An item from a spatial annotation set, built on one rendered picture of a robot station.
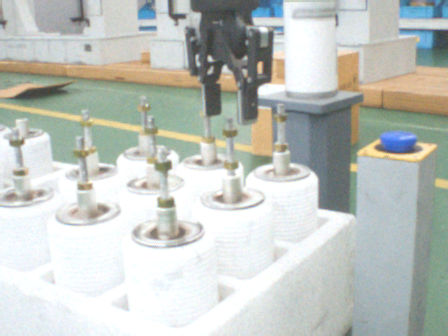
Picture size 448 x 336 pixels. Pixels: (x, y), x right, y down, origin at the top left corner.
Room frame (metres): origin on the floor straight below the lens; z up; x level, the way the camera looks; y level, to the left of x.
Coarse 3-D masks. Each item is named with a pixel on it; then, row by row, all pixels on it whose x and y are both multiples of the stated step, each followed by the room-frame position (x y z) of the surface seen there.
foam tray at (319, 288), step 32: (320, 224) 0.78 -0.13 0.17; (352, 224) 0.77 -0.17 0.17; (288, 256) 0.65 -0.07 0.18; (320, 256) 0.68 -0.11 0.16; (352, 256) 0.77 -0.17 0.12; (0, 288) 0.62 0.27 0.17; (32, 288) 0.60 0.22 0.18; (224, 288) 0.59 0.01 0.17; (256, 288) 0.57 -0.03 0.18; (288, 288) 0.61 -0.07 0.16; (320, 288) 0.68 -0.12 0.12; (352, 288) 0.77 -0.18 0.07; (0, 320) 0.63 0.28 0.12; (32, 320) 0.59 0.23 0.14; (64, 320) 0.55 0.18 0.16; (96, 320) 0.53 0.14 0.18; (128, 320) 0.52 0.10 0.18; (224, 320) 0.51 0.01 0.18; (256, 320) 0.56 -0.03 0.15; (288, 320) 0.61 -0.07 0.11; (320, 320) 0.69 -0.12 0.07; (352, 320) 0.78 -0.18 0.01
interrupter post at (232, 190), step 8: (224, 176) 0.66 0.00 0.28; (240, 176) 0.66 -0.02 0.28; (224, 184) 0.66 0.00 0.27; (232, 184) 0.65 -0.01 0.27; (240, 184) 0.66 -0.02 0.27; (224, 192) 0.66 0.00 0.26; (232, 192) 0.65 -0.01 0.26; (240, 192) 0.66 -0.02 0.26; (224, 200) 0.66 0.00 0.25; (232, 200) 0.65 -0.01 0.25; (240, 200) 0.66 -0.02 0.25
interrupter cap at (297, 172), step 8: (256, 168) 0.77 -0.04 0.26; (264, 168) 0.78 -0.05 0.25; (272, 168) 0.78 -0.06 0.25; (296, 168) 0.77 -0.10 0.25; (304, 168) 0.77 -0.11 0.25; (256, 176) 0.74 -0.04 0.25; (264, 176) 0.74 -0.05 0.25; (272, 176) 0.74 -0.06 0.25; (280, 176) 0.74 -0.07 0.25; (288, 176) 0.74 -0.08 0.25; (296, 176) 0.73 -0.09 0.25; (304, 176) 0.73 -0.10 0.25
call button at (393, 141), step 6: (390, 132) 0.64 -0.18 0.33; (396, 132) 0.64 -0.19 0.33; (402, 132) 0.63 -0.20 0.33; (408, 132) 0.63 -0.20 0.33; (384, 138) 0.62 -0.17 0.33; (390, 138) 0.61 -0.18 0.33; (396, 138) 0.61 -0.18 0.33; (402, 138) 0.61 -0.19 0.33; (408, 138) 0.61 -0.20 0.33; (414, 138) 0.61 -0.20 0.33; (384, 144) 0.62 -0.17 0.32; (390, 144) 0.61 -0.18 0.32; (396, 144) 0.61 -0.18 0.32; (402, 144) 0.61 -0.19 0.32; (408, 144) 0.61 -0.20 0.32; (414, 144) 0.61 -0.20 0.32; (390, 150) 0.62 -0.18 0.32; (396, 150) 0.61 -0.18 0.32; (402, 150) 0.61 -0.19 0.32; (408, 150) 0.61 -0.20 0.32
